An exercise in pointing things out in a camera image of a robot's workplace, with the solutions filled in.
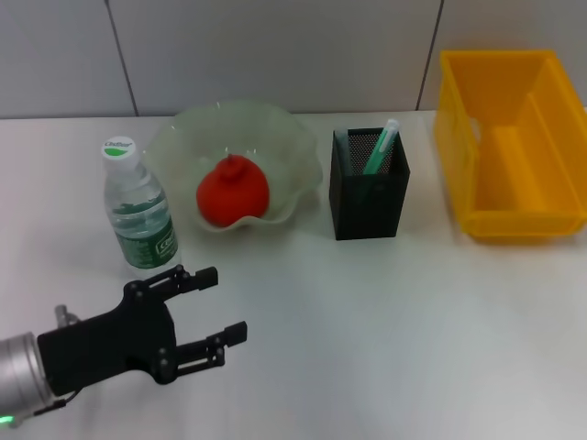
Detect green pen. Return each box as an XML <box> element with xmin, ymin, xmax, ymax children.
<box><xmin>355</xmin><ymin>117</ymin><xmax>402</xmax><ymax>212</ymax></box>

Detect red-orange fruit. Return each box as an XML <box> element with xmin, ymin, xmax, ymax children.
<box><xmin>195</xmin><ymin>154</ymin><xmax>271</xmax><ymax>229</ymax></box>

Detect grey glitter pen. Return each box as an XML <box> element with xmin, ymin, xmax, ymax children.
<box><xmin>336</xmin><ymin>130</ymin><xmax>354</xmax><ymax>179</ymax></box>

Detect yellow plastic bin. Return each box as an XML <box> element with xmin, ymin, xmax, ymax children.
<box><xmin>434</xmin><ymin>49</ymin><xmax>587</xmax><ymax>245</ymax></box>

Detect left wrist silver connector plug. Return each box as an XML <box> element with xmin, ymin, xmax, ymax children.
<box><xmin>54</xmin><ymin>303</ymin><xmax>80</xmax><ymax>327</ymax></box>

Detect black mesh pen holder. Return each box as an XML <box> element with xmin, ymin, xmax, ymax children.
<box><xmin>328</xmin><ymin>127</ymin><xmax>413</xmax><ymax>242</ymax></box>

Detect clear green-label water bottle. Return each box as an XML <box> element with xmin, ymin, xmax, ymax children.
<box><xmin>100</xmin><ymin>136</ymin><xmax>183</xmax><ymax>280</ymax></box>

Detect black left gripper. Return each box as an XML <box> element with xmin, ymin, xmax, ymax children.
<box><xmin>36</xmin><ymin>265</ymin><xmax>249</xmax><ymax>399</ymax></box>

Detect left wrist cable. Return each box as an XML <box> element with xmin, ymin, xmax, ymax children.
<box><xmin>8</xmin><ymin>388</ymin><xmax>80</xmax><ymax>428</ymax></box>

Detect green glass fruit bowl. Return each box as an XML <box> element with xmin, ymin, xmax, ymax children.
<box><xmin>145</xmin><ymin>97</ymin><xmax>323</xmax><ymax>237</ymax></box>

